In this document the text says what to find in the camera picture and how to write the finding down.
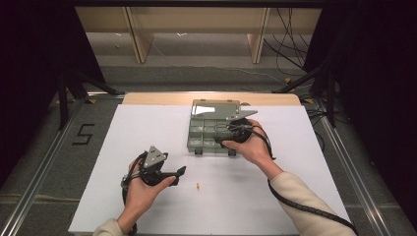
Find black metal stand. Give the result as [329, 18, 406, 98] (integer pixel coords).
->
[57, 68, 126, 131]
[271, 62, 339, 129]

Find right gripper black spiral cable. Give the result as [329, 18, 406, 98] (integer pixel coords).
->
[250, 126, 360, 236]

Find person's right hand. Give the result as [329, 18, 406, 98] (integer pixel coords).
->
[221, 118, 284, 181]

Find person's left hand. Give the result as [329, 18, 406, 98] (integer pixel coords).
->
[117, 158, 177, 230]

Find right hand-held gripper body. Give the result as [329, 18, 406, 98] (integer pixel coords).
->
[221, 109, 259, 145]

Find white table cover sheet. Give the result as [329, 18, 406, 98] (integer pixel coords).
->
[68, 103, 352, 235]

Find aluminium floor rail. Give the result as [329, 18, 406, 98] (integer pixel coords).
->
[314, 99, 391, 236]
[0, 97, 87, 236]

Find beige wooden bench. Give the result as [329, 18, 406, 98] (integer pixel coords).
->
[74, 7, 323, 65]

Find black floor cables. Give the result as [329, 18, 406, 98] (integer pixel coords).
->
[264, 8, 318, 71]

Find grey translucent compartment box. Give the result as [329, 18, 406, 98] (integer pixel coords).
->
[186, 98, 251, 157]

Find black curtain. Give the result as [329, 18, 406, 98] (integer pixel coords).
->
[303, 0, 417, 229]
[0, 0, 106, 188]

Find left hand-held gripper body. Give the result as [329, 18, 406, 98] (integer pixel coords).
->
[137, 145, 172, 187]

